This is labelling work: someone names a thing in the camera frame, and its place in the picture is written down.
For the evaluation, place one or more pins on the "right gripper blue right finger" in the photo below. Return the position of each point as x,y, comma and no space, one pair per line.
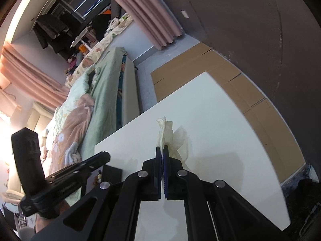
166,170

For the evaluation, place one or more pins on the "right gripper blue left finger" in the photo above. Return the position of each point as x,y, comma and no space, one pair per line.
158,172

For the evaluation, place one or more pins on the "white tissue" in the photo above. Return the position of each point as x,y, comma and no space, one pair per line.
177,141

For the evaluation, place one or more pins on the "black square jewelry box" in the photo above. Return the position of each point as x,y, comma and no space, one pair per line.
107,173

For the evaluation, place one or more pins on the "person's right hand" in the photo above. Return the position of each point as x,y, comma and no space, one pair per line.
42,222

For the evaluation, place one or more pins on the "pink fleece blanket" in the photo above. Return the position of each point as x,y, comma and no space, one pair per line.
64,152

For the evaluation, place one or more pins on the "green bed sheet mattress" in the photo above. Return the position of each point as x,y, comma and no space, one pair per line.
103,81

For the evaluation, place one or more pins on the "flattened cardboard sheet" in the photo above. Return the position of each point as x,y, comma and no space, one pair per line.
268,124

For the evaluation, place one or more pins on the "patterned floral quilt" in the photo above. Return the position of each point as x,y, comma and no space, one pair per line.
115,28

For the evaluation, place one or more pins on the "pink curtain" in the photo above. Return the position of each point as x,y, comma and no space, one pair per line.
154,20
31,80

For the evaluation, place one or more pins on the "white wall switch plate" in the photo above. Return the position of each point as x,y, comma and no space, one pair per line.
185,14

